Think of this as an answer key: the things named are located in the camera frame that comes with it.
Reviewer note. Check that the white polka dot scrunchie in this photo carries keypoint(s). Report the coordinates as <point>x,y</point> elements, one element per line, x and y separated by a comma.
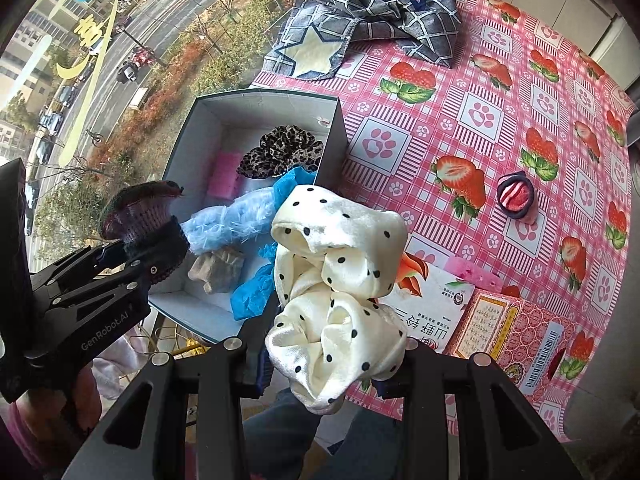
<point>340,270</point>

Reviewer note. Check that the light blue fluffy cloth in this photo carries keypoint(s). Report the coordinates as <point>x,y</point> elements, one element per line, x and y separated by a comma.
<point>225,225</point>

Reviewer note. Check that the bright blue cloth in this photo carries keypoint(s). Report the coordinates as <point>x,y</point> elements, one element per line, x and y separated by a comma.
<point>255,290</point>

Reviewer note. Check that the pink patterned carton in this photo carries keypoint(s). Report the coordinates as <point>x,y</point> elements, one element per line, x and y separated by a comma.
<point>525,330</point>

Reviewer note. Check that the orange white printed packet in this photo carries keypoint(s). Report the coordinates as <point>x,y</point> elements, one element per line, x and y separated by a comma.
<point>435,300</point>

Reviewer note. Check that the pink strawberry print tablecloth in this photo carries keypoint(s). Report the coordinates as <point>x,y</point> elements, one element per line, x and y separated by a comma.
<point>550,110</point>

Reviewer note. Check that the person's left forearm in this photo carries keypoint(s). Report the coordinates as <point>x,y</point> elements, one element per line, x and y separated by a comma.
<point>30,430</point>

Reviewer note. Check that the dark purple knit scrunchie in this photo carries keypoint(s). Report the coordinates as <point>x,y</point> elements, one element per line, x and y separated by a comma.
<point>140,210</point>

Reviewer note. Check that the person's jeans leg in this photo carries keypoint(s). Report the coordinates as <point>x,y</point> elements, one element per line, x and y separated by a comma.
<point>285,435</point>

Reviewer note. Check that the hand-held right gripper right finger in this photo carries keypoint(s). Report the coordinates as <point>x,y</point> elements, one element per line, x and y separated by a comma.
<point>430,377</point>

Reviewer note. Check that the dark cardboard box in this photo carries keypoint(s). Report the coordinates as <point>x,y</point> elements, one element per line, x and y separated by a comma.
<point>200,150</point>

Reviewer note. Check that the leopard print scrunchie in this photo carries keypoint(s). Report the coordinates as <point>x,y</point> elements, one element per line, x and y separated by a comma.
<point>280,150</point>

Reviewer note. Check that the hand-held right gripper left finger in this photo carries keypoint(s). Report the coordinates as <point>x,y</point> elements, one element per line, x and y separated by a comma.
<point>235,362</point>

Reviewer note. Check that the large pink foam block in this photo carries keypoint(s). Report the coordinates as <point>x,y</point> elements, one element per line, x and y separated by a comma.
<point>225,175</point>

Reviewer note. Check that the beige scrunchie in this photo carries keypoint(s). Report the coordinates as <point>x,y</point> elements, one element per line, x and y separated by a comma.
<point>215,270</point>

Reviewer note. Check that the person's left hand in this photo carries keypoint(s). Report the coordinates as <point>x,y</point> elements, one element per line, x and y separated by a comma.
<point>86,397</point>

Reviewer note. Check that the grey plaid cloth with star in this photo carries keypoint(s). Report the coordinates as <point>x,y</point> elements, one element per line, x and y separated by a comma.
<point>350,25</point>

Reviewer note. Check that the white cloth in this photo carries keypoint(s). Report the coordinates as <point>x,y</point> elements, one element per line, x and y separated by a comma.
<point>122,360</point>

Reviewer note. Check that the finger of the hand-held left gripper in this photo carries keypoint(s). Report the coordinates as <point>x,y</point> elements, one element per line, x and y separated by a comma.
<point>80,262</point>
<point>115,285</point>

